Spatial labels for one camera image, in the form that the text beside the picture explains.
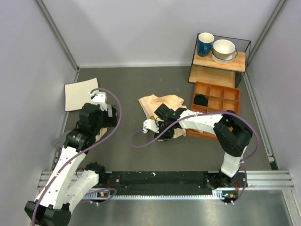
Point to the blue mug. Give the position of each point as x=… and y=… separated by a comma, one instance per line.
x=204, y=44

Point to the grey striped underwear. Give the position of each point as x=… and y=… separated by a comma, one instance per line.
x=58, y=143

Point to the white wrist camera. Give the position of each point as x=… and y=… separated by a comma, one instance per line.
x=150, y=125
x=99, y=98

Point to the lower white bowl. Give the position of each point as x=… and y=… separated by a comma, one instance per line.
x=226, y=60

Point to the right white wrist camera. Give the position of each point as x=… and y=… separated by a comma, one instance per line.
x=150, y=125

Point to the white board sheet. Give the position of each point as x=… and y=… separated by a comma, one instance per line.
x=77, y=94

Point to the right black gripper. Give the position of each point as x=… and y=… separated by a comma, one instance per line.
x=167, y=137

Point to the upper white bowl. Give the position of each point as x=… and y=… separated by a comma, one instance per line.
x=223, y=49

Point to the white bowl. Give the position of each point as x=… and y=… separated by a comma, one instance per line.
x=223, y=49
x=226, y=60

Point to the black rolled underwear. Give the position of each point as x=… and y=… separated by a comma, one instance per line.
x=200, y=99

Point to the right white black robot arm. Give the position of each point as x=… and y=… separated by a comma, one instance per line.
x=232, y=134

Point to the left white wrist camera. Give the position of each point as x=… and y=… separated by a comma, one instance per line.
x=99, y=98

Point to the orange wooden divided organizer box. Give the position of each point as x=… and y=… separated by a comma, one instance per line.
x=220, y=98

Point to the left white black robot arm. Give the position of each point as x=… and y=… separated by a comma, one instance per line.
x=58, y=199

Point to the black wire wooden shelf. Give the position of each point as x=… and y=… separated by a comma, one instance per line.
x=205, y=69

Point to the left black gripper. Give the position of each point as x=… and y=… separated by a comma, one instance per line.
x=111, y=121

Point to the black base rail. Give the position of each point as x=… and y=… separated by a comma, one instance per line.
x=130, y=185

